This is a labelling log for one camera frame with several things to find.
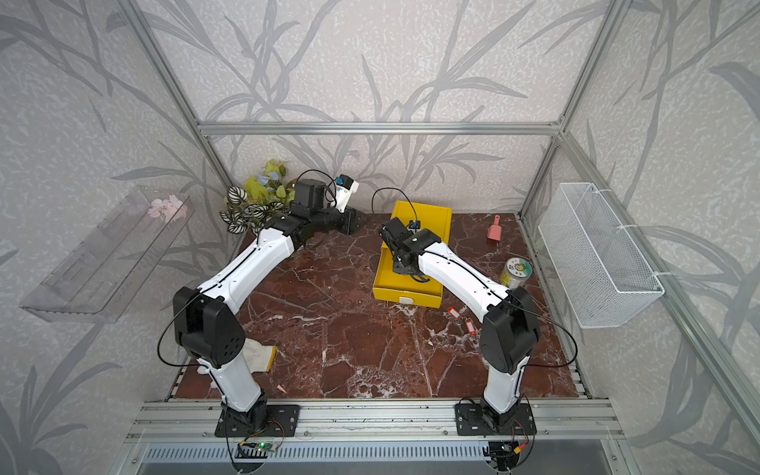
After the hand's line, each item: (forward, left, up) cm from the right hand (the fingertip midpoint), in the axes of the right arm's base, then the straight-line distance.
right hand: (409, 263), depth 87 cm
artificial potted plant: (+17, +45, +11) cm, 49 cm away
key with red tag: (-8, -15, -16) cm, 23 cm away
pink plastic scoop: (+24, -34, -14) cm, 43 cm away
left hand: (+8, +12, +13) cm, 19 cm away
